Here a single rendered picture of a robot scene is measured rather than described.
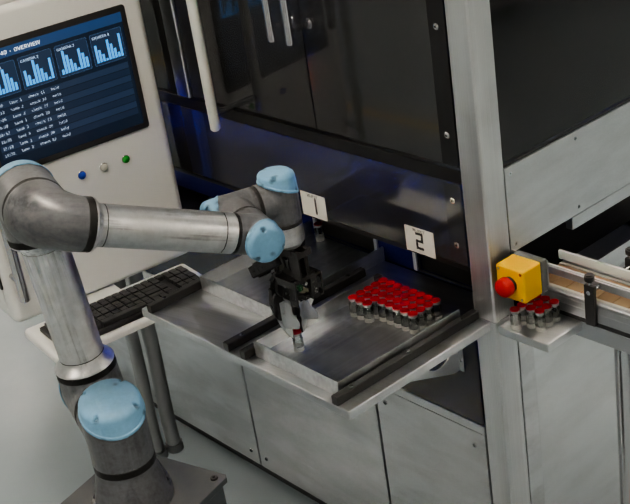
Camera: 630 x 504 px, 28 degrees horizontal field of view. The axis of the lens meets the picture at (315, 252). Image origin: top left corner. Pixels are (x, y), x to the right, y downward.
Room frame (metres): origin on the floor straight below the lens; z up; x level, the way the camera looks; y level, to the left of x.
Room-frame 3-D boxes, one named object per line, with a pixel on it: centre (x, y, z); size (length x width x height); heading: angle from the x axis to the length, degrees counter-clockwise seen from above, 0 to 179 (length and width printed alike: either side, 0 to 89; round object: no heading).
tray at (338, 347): (2.24, -0.06, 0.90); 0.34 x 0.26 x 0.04; 127
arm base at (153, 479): (1.95, 0.41, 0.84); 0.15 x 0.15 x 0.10
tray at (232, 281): (2.59, 0.06, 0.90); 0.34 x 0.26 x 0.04; 128
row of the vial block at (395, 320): (2.30, -0.13, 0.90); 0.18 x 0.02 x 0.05; 37
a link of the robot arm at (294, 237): (2.23, 0.05, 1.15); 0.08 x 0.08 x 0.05
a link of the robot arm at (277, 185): (2.22, 0.05, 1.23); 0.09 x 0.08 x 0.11; 111
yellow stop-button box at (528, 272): (2.19, -0.40, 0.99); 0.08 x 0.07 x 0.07; 128
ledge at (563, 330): (2.20, -0.44, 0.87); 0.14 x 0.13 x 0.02; 128
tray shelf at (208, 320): (2.41, 0.01, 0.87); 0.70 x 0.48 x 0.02; 38
